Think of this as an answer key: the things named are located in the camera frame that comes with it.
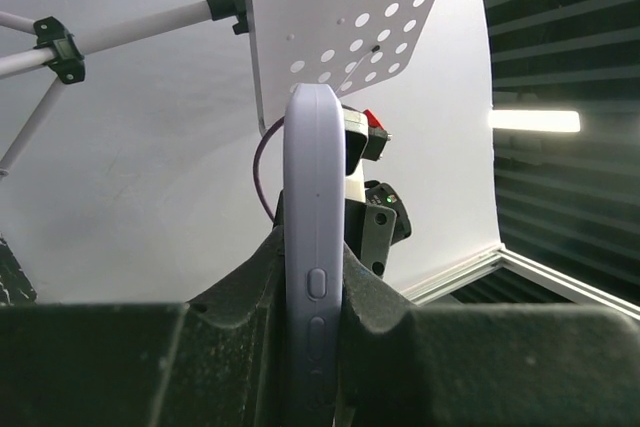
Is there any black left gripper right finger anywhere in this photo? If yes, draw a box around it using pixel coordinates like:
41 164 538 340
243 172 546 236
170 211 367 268
337 252 639 426

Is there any perforated lilac board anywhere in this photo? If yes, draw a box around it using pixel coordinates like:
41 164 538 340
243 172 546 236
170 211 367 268
246 0 435 131

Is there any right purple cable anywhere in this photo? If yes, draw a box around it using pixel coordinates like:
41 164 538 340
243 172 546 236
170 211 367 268
253 115 287 223

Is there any lilac phone case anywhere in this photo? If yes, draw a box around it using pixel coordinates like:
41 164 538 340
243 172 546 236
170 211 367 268
282 84 346 426

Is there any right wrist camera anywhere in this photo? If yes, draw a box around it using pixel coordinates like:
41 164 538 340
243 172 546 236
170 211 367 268
342 105 391 203

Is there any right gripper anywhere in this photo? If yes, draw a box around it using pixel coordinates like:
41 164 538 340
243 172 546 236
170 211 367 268
344 180 412 277

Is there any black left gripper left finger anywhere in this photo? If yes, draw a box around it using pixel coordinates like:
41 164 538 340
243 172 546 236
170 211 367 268
1 229 284 426

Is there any lilac tripod stand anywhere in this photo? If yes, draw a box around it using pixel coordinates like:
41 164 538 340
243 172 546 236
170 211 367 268
1 0 249 178

